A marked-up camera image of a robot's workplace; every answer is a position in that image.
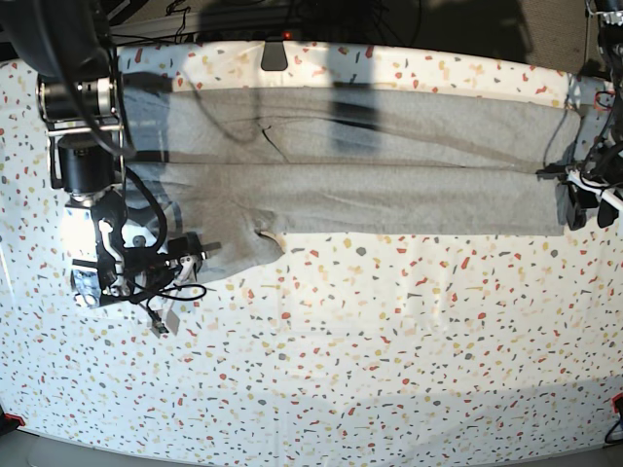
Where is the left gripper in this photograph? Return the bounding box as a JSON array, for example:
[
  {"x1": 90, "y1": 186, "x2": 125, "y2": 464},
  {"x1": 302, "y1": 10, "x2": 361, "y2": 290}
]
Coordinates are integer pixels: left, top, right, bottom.
[{"x1": 535, "y1": 142, "x2": 622, "y2": 231}]

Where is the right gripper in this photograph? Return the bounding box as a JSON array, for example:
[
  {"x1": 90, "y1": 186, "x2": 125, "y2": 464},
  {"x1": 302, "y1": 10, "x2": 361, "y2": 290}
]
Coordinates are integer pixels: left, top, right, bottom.
[{"x1": 96, "y1": 220, "x2": 222, "y2": 302}]

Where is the grey T-shirt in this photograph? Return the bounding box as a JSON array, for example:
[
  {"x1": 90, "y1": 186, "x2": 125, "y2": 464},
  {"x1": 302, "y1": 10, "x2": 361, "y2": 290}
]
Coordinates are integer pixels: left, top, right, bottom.
[{"x1": 125, "y1": 88, "x2": 580, "y2": 282}]

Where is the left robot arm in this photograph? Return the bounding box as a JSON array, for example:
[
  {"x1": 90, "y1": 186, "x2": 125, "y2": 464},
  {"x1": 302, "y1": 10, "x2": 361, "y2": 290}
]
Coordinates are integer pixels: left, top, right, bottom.
[{"x1": 536, "y1": 1, "x2": 622, "y2": 231}]

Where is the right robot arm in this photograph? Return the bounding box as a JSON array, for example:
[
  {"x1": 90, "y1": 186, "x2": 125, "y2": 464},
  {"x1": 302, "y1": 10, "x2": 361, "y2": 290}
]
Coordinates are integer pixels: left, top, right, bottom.
[{"x1": 1, "y1": 1, "x2": 207, "y2": 307}]

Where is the red clamp right corner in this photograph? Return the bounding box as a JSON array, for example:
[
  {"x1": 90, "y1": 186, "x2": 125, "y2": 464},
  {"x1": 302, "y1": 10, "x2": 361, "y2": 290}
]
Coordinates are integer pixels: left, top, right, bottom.
[{"x1": 610, "y1": 393, "x2": 623, "y2": 416}]

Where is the red clamp corner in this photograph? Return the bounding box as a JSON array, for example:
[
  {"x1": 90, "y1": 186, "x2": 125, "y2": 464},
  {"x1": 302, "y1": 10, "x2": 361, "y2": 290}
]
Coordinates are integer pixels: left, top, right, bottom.
[
  {"x1": 610, "y1": 393, "x2": 623, "y2": 416},
  {"x1": 1, "y1": 413, "x2": 24, "y2": 431}
]

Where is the terrazzo pattern table cloth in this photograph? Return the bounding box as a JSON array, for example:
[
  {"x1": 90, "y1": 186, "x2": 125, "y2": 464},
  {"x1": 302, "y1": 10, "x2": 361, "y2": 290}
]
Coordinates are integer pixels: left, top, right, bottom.
[{"x1": 1, "y1": 60, "x2": 622, "y2": 466}]

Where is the red clamp left corner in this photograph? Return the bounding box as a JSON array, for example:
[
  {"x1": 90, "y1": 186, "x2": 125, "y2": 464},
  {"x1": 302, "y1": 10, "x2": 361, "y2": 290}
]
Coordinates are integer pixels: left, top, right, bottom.
[{"x1": 1, "y1": 413, "x2": 24, "y2": 431}]

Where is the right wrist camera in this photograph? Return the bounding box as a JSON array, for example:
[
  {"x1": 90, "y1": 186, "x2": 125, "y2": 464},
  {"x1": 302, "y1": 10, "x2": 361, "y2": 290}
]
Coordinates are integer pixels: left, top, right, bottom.
[{"x1": 147, "y1": 304, "x2": 181, "y2": 337}]

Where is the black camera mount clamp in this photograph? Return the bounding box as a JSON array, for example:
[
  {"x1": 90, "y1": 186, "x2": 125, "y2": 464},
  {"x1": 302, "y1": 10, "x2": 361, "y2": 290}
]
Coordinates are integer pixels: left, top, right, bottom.
[{"x1": 260, "y1": 41, "x2": 288, "y2": 72}]

